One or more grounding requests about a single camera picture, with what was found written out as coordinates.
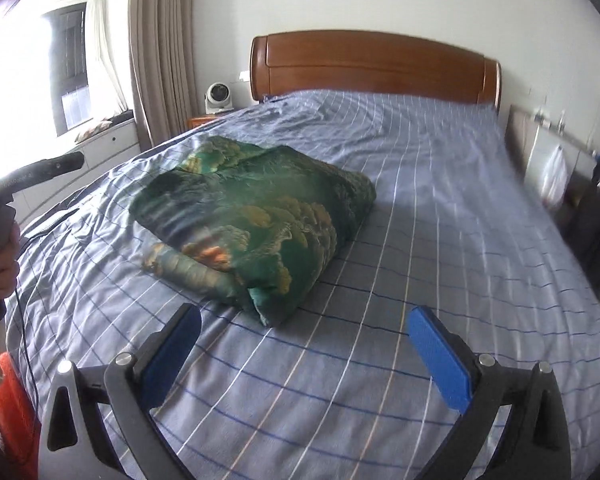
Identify orange cloth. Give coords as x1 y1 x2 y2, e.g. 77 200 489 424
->
0 352 42 463

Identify black cable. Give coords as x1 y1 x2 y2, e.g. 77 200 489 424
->
15 255 40 396

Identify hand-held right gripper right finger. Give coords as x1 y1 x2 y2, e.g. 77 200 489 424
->
407 306 573 480

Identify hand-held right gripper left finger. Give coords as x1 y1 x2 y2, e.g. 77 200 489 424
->
39 302 202 480

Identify sheer white curtain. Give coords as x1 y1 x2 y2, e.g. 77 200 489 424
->
82 0 136 116

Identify window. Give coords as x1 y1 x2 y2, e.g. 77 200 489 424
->
42 2 91 136

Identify white plastic bag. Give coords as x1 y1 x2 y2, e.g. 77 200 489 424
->
540 145 568 206

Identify blue checked bedsheet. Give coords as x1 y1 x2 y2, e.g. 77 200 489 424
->
7 89 600 480

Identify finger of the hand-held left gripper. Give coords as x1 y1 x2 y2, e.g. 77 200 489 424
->
41 151 87 178

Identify small white fan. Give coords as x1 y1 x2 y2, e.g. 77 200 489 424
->
204 82 234 115

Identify wooden nightstand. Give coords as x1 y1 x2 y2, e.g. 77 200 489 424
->
187 112 231 132

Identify person's left hand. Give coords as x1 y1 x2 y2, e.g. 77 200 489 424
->
0 221 22 302

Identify small patterned cloth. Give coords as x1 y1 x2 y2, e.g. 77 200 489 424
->
74 110 133 141

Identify white dresser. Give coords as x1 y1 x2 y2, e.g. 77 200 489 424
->
505 105 600 211

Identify wooden headboard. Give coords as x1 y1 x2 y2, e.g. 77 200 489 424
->
250 30 502 111

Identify green printed padded jacket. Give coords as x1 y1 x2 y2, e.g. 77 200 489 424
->
130 135 377 328

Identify beige curtain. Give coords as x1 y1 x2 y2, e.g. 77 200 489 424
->
128 0 199 151

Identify white drawer cabinet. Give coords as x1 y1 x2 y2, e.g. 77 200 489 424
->
10 120 141 231

